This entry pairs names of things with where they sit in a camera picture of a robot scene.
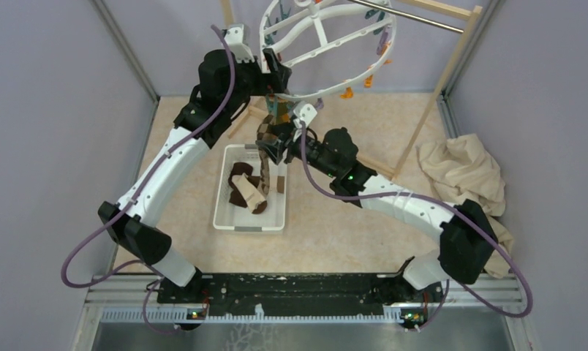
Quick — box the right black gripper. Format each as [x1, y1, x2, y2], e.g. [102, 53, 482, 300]
[255, 120, 338, 179]

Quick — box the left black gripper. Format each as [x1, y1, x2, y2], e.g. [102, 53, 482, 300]
[225, 47, 291, 115]

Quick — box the brown checkered sock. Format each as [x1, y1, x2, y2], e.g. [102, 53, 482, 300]
[256, 114, 276, 197]

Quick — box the white round clip hanger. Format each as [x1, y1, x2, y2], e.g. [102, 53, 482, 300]
[259, 0, 396, 102]

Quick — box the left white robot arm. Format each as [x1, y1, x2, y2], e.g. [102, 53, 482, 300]
[97, 48, 292, 303]

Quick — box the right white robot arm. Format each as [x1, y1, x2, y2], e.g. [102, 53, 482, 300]
[256, 124, 498, 301]

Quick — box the orange green sock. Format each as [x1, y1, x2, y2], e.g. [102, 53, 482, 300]
[265, 94, 293, 124]

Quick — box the beige brown sock in basket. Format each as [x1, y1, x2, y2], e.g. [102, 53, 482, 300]
[230, 173, 270, 214]

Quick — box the white plastic basket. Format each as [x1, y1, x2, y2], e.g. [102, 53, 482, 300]
[212, 143, 289, 233]

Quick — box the metal hanging rod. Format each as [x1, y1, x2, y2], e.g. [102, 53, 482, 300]
[349, 0, 464, 34]

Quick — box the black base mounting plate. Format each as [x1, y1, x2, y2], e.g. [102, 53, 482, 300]
[157, 273, 446, 330]

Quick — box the beige crumpled cloth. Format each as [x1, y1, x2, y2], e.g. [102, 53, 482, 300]
[417, 134, 515, 254]

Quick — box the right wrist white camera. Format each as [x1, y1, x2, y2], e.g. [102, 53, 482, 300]
[292, 101, 318, 129]

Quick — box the wrist white camera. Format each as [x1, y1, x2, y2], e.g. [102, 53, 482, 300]
[225, 23, 256, 63]
[292, 101, 318, 129]

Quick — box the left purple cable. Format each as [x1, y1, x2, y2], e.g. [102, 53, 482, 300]
[61, 24, 237, 335]

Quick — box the purple cable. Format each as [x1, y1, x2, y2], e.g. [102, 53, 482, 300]
[299, 121, 535, 333]
[61, 24, 237, 335]

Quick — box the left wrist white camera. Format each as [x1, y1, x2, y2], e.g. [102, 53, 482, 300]
[225, 23, 256, 63]

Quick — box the white slotted cable duct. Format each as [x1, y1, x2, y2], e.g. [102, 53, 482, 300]
[100, 304, 404, 324]

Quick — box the wooden drying rack frame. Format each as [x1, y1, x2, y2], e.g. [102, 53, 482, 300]
[220, 0, 483, 181]

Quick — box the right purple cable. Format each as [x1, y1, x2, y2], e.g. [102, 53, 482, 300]
[299, 121, 535, 333]

